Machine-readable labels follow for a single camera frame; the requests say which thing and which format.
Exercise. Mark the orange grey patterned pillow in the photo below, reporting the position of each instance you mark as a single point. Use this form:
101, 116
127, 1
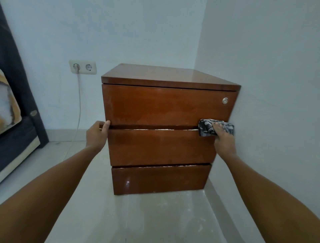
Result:
7, 105

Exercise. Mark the person's left forearm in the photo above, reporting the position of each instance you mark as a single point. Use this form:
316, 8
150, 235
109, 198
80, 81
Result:
42, 200

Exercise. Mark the person's left thumb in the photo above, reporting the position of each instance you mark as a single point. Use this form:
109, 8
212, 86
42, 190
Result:
106, 125

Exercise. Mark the brown drawer front with lock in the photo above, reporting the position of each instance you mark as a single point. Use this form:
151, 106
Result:
162, 105

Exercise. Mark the brown middle-sized drawer front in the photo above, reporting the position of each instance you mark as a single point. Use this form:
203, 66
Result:
160, 147

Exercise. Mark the dark blue upholstered bed frame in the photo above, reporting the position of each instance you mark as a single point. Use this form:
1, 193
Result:
15, 72

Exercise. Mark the person's left hand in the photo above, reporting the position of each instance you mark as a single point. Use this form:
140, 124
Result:
96, 136

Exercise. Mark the person's right thumb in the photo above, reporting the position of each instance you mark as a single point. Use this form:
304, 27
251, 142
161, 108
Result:
216, 128

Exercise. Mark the cream double wall socket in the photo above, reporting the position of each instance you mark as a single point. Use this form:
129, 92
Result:
91, 67

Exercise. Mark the dark blue mattress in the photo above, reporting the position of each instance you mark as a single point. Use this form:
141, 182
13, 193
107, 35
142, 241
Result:
15, 140

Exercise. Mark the brown wooden drawer cabinet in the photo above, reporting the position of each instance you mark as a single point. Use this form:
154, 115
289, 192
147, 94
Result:
165, 75

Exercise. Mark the grey patterned cleaning cloth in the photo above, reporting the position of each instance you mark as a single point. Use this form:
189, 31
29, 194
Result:
206, 126

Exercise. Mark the person's right hand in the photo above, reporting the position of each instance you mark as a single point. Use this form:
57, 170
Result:
225, 145

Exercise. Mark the small oval grey badge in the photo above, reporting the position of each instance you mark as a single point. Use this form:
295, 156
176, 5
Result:
33, 113

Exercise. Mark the round silver drawer lock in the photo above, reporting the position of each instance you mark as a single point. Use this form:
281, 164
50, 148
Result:
225, 101

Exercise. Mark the white power plug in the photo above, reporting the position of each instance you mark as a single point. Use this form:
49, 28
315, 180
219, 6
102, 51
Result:
76, 67

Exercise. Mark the brown short drawer front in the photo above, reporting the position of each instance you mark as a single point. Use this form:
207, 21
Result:
160, 179

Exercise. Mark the person's right forearm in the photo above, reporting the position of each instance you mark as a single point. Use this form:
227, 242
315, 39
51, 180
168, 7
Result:
270, 200

